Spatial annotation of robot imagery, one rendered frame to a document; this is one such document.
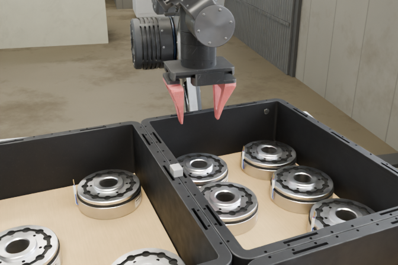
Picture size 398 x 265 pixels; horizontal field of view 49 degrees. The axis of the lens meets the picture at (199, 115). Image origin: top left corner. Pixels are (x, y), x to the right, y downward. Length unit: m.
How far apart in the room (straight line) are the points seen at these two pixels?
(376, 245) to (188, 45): 0.38
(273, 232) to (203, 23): 0.32
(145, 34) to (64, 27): 3.90
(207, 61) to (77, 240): 0.33
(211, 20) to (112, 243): 0.34
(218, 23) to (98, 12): 4.73
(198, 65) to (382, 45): 2.36
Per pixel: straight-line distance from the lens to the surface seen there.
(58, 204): 0.77
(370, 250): 0.56
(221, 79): 0.68
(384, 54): 2.96
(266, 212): 0.72
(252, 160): 0.80
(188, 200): 0.56
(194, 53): 0.67
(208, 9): 0.58
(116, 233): 0.68
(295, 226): 0.70
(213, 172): 0.75
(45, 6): 5.31
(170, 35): 1.47
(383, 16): 2.97
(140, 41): 1.46
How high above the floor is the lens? 1.25
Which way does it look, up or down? 23 degrees down
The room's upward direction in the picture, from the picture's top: straight up
